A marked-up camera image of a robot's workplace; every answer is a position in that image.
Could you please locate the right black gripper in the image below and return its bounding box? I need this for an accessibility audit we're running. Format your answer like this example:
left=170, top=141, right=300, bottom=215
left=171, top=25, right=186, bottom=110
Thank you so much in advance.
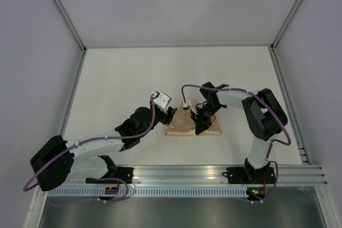
left=190, top=103, right=223, bottom=135

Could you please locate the peach cloth napkin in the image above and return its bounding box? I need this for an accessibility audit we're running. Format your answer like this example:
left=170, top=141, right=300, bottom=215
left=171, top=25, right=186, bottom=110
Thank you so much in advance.
left=166, top=106, right=221, bottom=136

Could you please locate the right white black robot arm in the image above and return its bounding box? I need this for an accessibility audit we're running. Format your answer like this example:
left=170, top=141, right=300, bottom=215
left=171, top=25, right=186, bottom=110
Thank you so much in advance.
left=190, top=82, right=291, bottom=183

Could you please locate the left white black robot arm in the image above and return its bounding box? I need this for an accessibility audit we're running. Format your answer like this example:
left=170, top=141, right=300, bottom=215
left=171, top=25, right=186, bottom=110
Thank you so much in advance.
left=30, top=107, right=177, bottom=191

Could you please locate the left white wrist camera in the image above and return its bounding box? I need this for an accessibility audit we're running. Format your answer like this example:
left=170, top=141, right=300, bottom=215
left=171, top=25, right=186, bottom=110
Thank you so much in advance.
left=152, top=91, right=172, bottom=113

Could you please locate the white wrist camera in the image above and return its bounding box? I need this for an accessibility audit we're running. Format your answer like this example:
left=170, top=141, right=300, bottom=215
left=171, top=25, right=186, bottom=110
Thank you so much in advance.
left=152, top=91, right=172, bottom=113
left=182, top=98, right=193, bottom=110

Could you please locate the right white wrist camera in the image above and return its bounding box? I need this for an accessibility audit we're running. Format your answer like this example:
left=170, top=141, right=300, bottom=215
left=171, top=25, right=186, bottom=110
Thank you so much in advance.
left=182, top=98, right=193, bottom=110

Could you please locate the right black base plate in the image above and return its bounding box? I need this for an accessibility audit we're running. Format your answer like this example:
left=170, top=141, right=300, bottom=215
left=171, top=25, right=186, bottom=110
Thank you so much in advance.
left=222, top=166, right=276, bottom=185

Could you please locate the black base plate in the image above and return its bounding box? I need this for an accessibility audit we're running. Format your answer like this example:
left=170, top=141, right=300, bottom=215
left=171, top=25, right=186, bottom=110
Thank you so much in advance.
left=222, top=166, right=276, bottom=185
left=85, top=166, right=134, bottom=185

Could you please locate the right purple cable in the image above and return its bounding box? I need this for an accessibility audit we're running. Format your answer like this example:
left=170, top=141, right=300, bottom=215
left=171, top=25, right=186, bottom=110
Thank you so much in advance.
left=181, top=83, right=292, bottom=204

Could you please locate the purple cable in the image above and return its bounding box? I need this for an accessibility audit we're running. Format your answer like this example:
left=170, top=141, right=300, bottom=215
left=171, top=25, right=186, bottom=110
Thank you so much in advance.
left=22, top=93, right=158, bottom=207
left=181, top=83, right=292, bottom=204

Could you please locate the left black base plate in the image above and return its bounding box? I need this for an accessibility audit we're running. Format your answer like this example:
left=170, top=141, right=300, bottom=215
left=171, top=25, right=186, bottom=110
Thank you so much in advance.
left=85, top=166, right=134, bottom=185

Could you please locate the right side aluminium rail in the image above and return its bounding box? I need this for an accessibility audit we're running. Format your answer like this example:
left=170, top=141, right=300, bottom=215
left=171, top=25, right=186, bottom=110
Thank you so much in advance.
left=268, top=45, right=312, bottom=164

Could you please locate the aluminium rail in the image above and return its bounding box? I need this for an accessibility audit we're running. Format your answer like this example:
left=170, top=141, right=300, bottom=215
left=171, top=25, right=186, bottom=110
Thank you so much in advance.
left=268, top=45, right=312, bottom=164
left=57, top=49, right=88, bottom=137
left=36, top=164, right=328, bottom=186

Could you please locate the left side aluminium rail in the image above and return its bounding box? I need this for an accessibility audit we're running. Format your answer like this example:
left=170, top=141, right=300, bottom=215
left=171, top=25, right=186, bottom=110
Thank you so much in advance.
left=57, top=49, right=88, bottom=137

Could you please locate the front aluminium rail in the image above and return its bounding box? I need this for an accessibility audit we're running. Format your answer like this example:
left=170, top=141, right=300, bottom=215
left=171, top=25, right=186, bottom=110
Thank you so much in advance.
left=36, top=164, right=328, bottom=186

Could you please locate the white slotted cable duct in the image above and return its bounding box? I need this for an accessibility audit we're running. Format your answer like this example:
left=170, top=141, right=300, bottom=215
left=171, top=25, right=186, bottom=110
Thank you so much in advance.
left=48, top=186, right=248, bottom=198

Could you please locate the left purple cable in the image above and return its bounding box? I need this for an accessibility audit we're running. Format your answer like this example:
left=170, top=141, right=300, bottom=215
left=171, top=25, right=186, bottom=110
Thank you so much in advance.
left=22, top=93, right=158, bottom=207

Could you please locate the left aluminium frame post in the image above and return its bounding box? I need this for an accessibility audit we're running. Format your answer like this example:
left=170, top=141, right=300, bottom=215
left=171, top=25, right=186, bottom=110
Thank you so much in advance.
left=52, top=0, right=87, bottom=53

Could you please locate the aluminium frame post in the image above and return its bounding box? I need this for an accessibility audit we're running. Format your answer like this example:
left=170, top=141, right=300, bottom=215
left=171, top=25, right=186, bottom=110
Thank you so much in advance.
left=268, top=0, right=304, bottom=52
left=52, top=0, right=87, bottom=53

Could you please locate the right aluminium frame post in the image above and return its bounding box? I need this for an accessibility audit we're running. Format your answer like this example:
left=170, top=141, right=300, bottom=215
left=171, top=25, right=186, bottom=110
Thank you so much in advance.
left=268, top=0, right=304, bottom=52

